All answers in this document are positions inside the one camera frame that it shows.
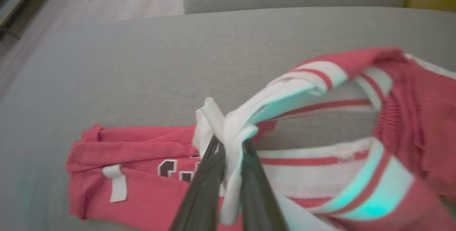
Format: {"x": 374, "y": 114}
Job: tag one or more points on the red shorts white striped waistband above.
{"x": 427, "y": 99}

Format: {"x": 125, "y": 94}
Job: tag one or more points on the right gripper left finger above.
{"x": 203, "y": 192}

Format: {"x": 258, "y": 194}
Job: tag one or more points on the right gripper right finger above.
{"x": 260, "y": 195}

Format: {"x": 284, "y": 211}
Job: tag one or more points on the large grey sofa seat cushion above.
{"x": 142, "y": 63}

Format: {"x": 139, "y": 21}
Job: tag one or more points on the red jersey with black letters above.
{"x": 142, "y": 202}

